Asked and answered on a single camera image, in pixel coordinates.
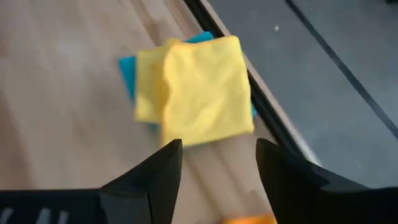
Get yellow microfiber towel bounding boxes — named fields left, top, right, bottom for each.
left=134, top=35, right=255, bottom=147

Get teal microfiber towel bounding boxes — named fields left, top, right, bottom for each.
left=117, top=30, right=258, bottom=133

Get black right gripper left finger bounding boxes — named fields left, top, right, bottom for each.
left=0, top=139, right=183, bottom=224

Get orange microfiber towel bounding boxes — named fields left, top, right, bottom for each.
left=222, top=213, right=277, bottom=224

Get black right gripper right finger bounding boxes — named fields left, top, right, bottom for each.
left=256, top=138, right=398, bottom=224

